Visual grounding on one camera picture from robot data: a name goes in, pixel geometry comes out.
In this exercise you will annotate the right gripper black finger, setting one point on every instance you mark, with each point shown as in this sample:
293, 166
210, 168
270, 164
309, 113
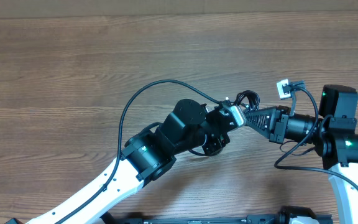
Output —
270, 111
261, 124

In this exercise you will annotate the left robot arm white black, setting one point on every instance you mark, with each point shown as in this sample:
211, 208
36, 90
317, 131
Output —
147, 156

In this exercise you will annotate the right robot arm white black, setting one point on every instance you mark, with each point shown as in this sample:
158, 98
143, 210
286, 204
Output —
331, 131

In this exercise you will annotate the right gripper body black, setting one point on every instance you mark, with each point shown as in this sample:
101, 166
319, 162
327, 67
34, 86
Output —
279, 126

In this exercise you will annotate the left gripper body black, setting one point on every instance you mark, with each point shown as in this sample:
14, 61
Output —
211, 145

